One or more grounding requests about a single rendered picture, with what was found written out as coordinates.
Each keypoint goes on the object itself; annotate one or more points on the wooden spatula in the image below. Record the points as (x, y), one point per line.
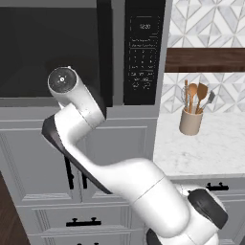
(201, 92)

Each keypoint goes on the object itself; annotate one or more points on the grey cupboard door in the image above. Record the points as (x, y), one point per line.
(236, 223)
(127, 143)
(28, 166)

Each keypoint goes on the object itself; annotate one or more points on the wooden spoon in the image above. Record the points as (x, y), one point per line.
(192, 92)

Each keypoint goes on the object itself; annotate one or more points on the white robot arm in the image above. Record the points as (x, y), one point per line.
(150, 188)

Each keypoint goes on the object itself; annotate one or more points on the grey drawer front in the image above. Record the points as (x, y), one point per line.
(48, 220)
(236, 188)
(54, 240)

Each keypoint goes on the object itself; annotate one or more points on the grey metal spatula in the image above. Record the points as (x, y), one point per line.
(209, 99)

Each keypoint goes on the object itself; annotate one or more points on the metal whisk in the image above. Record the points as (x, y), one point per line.
(185, 95)

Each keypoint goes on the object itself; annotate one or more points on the black microwave door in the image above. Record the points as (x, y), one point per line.
(48, 38)

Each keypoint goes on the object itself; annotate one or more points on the beige utensil pot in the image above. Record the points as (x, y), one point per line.
(190, 122)

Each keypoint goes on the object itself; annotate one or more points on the black built-in microwave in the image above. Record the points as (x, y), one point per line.
(143, 48)

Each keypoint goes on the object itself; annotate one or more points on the dark wooden wall shelf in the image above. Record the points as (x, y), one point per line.
(204, 60)

